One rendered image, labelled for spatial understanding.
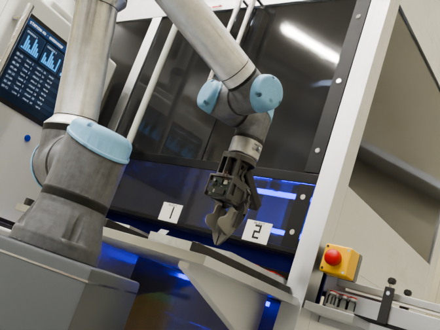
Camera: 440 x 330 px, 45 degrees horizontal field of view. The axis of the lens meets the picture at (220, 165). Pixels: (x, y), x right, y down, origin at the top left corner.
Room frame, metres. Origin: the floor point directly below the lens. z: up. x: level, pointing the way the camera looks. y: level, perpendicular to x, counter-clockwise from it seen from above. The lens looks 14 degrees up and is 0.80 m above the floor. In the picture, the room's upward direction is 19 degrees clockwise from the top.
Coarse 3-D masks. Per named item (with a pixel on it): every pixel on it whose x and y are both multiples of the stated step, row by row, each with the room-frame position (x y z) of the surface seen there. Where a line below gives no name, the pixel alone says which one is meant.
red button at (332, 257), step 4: (328, 252) 1.27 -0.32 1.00; (332, 252) 1.26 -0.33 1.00; (336, 252) 1.25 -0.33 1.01; (324, 256) 1.27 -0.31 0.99; (328, 256) 1.26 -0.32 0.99; (332, 256) 1.26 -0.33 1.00; (336, 256) 1.25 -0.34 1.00; (340, 256) 1.26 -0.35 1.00; (328, 260) 1.26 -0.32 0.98; (332, 260) 1.26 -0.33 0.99; (336, 260) 1.25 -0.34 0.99; (340, 260) 1.26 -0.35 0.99; (328, 264) 1.27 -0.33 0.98; (332, 264) 1.26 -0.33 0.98; (336, 264) 1.26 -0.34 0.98
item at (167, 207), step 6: (168, 204) 1.68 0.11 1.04; (174, 204) 1.67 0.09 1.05; (162, 210) 1.69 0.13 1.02; (168, 210) 1.68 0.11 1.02; (174, 210) 1.66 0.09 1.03; (180, 210) 1.65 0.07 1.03; (162, 216) 1.69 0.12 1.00; (168, 216) 1.67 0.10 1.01; (174, 216) 1.66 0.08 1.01; (174, 222) 1.65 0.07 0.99
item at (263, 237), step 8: (248, 224) 1.47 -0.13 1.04; (256, 224) 1.46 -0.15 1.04; (264, 224) 1.44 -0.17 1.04; (272, 224) 1.42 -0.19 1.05; (248, 232) 1.47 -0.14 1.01; (256, 232) 1.45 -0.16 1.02; (264, 232) 1.43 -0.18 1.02; (248, 240) 1.46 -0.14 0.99; (256, 240) 1.44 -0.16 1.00; (264, 240) 1.43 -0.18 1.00
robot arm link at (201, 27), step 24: (168, 0) 0.90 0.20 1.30; (192, 0) 0.90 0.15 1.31; (192, 24) 0.92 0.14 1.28; (216, 24) 0.94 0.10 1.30; (216, 48) 0.95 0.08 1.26; (240, 48) 0.98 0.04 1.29; (216, 72) 1.00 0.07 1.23; (240, 72) 0.98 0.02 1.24; (240, 96) 1.02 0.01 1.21; (264, 96) 0.99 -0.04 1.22
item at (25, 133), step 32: (0, 0) 1.61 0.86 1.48; (32, 0) 1.60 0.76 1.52; (0, 32) 1.57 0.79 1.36; (32, 32) 1.64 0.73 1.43; (64, 32) 1.73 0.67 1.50; (32, 64) 1.68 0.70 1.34; (0, 96) 1.63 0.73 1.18; (32, 96) 1.72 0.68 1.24; (0, 128) 1.68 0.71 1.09; (32, 128) 1.77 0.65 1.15; (0, 160) 1.72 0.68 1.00; (0, 192) 1.76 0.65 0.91; (32, 192) 1.86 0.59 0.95
